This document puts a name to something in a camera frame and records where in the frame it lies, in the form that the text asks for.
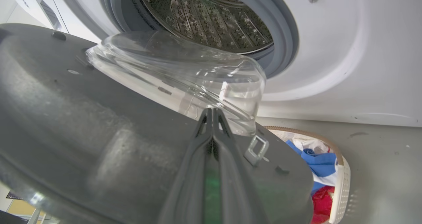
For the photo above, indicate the blue garment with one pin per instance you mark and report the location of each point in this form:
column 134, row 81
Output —
column 318, row 163

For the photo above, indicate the white garment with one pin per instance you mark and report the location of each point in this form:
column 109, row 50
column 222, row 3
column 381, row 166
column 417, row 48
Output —
column 313, row 145

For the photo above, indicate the grey rubber door gasket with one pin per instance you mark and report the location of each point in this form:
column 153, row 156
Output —
column 280, row 29

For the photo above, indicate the white washing machine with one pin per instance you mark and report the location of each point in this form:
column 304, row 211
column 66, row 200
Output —
column 346, row 52

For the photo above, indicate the white laundry basket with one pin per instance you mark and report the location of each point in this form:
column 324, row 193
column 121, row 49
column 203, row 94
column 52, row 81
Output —
column 341, row 187

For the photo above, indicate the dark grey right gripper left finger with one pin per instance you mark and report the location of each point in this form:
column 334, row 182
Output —
column 188, row 187

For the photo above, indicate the grey washing machine door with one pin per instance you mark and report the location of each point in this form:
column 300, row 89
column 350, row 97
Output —
column 99, row 135

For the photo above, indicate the red garment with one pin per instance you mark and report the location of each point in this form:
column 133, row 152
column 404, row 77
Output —
column 321, row 204

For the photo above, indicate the white detergent drawer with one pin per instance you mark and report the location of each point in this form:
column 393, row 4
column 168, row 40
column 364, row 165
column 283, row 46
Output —
column 43, row 9

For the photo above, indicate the steel washing machine drum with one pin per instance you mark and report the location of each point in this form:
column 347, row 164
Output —
column 211, row 16

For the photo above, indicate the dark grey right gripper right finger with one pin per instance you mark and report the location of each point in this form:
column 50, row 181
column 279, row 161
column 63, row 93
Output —
column 240, row 187

